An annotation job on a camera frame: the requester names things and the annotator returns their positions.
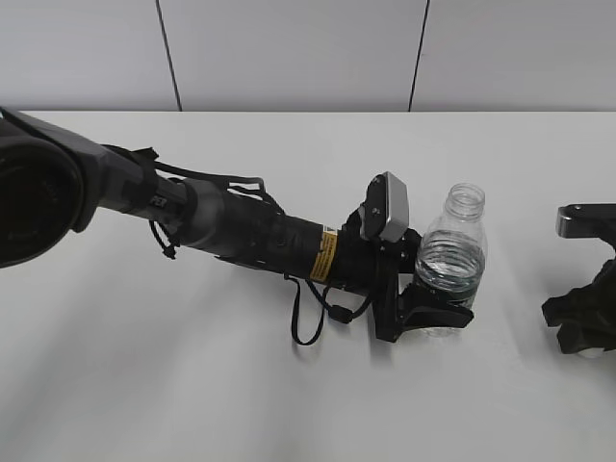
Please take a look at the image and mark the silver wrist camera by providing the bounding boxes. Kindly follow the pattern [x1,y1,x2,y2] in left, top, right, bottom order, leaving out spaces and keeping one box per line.
[555,203,615,240]
[358,171,410,244]

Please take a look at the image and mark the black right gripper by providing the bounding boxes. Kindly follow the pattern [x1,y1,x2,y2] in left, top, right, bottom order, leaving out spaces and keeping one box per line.
[542,257,616,354]

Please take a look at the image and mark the clear cestbon water bottle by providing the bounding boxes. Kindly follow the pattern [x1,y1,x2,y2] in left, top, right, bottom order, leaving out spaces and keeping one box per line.
[413,183,487,310]

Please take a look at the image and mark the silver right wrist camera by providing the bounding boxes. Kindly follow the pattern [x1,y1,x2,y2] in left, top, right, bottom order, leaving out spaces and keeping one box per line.
[555,203,615,240]

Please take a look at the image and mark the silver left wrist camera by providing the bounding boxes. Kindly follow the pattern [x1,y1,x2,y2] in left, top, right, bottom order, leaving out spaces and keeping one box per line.
[358,171,410,244]

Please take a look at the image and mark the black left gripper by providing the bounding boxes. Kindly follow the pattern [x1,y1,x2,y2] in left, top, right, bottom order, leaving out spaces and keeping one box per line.
[331,206,475,343]

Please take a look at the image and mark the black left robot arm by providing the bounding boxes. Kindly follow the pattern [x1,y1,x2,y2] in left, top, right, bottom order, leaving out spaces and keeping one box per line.
[1,108,473,342]

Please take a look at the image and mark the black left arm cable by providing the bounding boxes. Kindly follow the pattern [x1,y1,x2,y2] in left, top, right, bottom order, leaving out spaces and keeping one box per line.
[283,273,374,346]

